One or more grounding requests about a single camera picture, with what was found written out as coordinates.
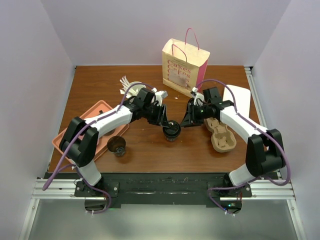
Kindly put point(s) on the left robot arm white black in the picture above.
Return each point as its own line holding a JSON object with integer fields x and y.
{"x": 79, "y": 142}

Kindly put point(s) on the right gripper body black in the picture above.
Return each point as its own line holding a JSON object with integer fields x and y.
{"x": 200, "y": 113}

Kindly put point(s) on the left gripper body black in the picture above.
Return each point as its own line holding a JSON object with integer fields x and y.
{"x": 154, "y": 114}

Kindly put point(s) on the paper bag with pink handles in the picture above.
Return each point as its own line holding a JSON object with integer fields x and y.
{"x": 183, "y": 65}

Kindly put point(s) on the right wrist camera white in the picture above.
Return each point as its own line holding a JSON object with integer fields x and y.
{"x": 198, "y": 98}

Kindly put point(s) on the brown pulp cup carrier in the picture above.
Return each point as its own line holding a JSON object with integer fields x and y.
{"x": 222, "y": 139}

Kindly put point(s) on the white cylindrical holder cup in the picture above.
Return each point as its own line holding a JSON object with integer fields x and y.
{"x": 136, "y": 86}

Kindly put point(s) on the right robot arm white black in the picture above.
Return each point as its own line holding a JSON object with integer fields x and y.
{"x": 264, "y": 150}

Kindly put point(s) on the white rectangular plate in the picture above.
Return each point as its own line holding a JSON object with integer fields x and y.
{"x": 242, "y": 99}

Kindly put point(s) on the dark translucent plastic cup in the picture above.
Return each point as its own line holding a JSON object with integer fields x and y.
{"x": 117, "y": 145}

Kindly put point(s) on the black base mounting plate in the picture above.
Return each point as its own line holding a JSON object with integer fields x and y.
{"x": 168, "y": 188}

